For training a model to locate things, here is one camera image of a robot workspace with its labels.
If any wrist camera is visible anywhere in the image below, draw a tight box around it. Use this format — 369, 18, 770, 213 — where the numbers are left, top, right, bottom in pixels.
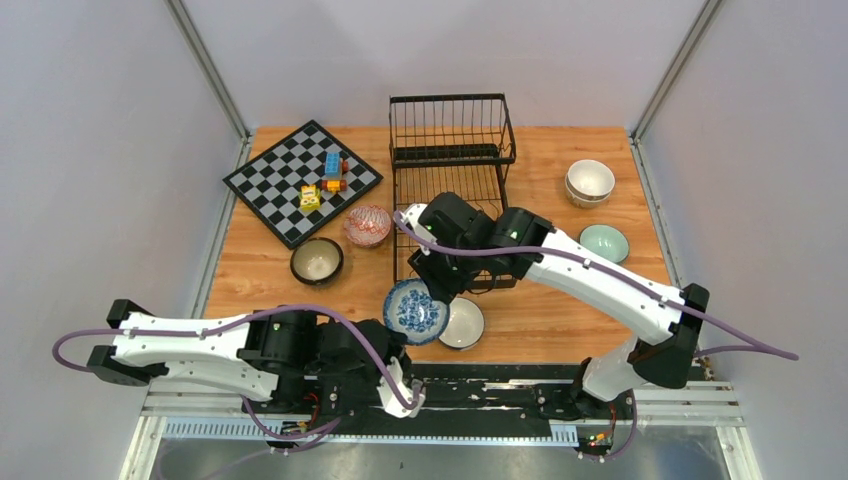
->
400, 203, 428, 236
377, 357, 426, 418

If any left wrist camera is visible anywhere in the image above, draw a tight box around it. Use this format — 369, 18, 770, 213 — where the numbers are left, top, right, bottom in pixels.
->
377, 357, 426, 418

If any checkered board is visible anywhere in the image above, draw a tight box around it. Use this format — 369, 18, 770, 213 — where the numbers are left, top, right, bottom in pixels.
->
223, 120, 383, 250

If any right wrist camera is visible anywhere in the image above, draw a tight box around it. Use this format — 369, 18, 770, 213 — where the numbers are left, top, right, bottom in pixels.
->
400, 203, 428, 236

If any yellow toy block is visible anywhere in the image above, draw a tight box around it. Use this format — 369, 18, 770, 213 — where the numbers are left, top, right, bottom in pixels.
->
299, 184, 322, 212

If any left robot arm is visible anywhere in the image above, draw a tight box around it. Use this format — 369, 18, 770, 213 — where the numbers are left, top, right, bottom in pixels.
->
85, 299, 424, 418

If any teal glazed bowl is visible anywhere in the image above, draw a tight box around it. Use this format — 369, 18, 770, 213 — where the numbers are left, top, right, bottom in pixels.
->
438, 298, 485, 351

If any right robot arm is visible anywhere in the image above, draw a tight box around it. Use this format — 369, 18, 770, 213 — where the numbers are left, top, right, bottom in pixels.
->
394, 192, 709, 418

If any cream white bowl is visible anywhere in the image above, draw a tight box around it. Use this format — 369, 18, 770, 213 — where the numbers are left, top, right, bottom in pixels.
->
565, 159, 616, 209

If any dark blue bowl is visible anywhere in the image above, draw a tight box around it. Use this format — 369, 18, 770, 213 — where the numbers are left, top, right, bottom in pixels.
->
290, 237, 345, 286

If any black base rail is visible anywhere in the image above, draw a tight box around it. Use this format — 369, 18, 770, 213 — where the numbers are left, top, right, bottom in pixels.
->
139, 360, 743, 446

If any black wire dish rack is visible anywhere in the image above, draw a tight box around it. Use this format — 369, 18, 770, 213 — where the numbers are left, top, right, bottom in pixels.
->
388, 92, 519, 293

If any blue toy block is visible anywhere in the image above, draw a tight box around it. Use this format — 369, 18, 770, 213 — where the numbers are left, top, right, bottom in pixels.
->
321, 152, 349, 193

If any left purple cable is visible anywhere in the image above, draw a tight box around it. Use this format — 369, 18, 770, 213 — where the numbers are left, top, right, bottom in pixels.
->
51, 303, 425, 458

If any white green striped bowl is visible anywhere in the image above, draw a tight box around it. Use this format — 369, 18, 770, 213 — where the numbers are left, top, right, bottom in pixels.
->
579, 224, 630, 264

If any blue floral white bowl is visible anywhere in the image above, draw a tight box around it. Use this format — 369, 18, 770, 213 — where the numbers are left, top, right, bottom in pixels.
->
383, 278, 450, 346

